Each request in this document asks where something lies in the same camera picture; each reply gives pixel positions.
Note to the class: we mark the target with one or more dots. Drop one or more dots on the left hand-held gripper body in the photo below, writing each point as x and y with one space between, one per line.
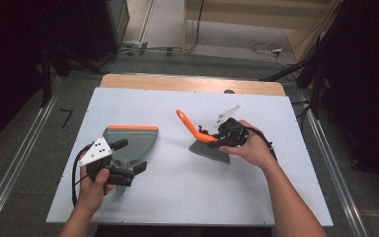
97 151

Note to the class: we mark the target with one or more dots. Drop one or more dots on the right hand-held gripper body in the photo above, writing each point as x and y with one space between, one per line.
233 131

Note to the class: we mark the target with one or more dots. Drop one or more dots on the grey dustpan with orange edge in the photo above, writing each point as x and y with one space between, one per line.
138 144

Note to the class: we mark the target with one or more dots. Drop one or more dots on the person's right hand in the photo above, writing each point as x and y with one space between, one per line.
253 148

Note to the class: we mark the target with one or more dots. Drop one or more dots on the person's left hand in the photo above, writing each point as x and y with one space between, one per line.
92 194

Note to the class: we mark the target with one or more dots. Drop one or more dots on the white table cover sheet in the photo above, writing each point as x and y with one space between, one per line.
177 191

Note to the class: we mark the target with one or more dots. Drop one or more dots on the wooden table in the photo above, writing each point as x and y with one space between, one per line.
177 83

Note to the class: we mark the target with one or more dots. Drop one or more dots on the black cabinet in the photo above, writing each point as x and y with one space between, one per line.
105 23

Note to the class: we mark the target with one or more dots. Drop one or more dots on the metal floor rail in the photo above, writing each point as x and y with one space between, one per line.
13 164
335 171

